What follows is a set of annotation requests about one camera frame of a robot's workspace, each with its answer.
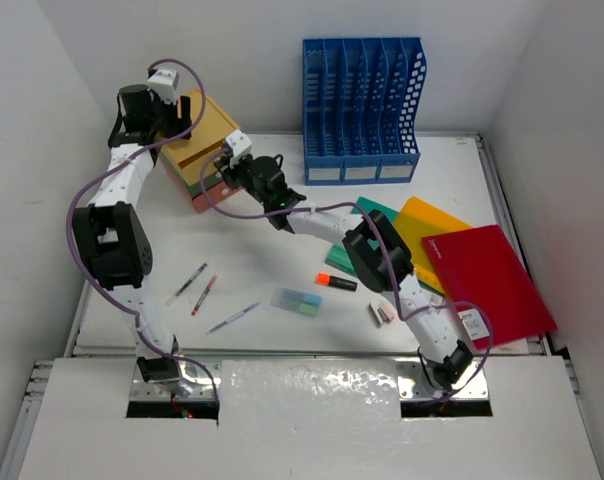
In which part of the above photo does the drawer box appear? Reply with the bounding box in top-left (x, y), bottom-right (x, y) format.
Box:
top-left (160, 89), bottom-right (240, 213)

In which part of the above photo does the green clip file folder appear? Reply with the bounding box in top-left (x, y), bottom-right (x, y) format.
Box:
top-left (325, 197), bottom-right (417, 293)

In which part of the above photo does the red gel pen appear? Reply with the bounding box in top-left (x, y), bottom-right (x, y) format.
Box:
top-left (190, 269), bottom-right (221, 316)

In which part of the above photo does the orange black highlighter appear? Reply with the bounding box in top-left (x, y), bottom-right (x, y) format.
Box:
top-left (315, 272), bottom-right (358, 292)

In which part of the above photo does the blue pastel highlighter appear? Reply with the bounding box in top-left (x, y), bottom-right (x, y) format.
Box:
top-left (275, 288), bottom-right (322, 306)

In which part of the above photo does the blue gel pen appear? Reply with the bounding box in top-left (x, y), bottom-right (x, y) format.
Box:
top-left (205, 301), bottom-right (261, 335)

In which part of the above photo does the green pastel highlighter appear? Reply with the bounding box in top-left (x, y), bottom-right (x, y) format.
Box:
top-left (270, 297), bottom-right (319, 318)

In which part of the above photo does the black gel pen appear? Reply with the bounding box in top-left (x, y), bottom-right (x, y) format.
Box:
top-left (165, 262), bottom-right (208, 306)

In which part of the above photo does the yellow translucent folder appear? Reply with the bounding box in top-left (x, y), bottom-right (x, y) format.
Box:
top-left (392, 197), bottom-right (472, 294)

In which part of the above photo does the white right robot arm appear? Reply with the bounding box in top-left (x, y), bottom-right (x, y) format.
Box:
top-left (213, 152), bottom-right (473, 394)

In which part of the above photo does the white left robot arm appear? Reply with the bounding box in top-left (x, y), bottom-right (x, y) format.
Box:
top-left (70, 84), bottom-right (191, 391)

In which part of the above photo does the blue file organizer rack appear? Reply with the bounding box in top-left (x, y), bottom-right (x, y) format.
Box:
top-left (302, 37), bottom-right (427, 185)

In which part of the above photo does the white pink stapler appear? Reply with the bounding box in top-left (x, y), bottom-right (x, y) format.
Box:
top-left (369, 298), bottom-right (398, 328)

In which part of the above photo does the red folder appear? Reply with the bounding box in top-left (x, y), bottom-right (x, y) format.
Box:
top-left (422, 225), bottom-right (557, 350)

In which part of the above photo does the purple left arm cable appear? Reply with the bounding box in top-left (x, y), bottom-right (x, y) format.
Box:
top-left (65, 57), bottom-right (221, 404)

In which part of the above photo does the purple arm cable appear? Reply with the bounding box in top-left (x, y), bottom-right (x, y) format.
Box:
top-left (65, 57), bottom-right (221, 404)
top-left (197, 152), bottom-right (495, 406)

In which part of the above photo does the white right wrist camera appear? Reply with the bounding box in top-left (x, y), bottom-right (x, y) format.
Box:
top-left (225, 129), bottom-right (252, 167)

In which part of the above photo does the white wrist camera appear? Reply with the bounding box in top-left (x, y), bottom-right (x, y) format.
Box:
top-left (225, 129), bottom-right (252, 167)
top-left (146, 68), bottom-right (179, 105)

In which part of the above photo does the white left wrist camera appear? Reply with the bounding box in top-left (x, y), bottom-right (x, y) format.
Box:
top-left (146, 68), bottom-right (179, 105)

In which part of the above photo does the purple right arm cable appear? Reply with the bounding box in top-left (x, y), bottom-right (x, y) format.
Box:
top-left (197, 152), bottom-right (495, 406)

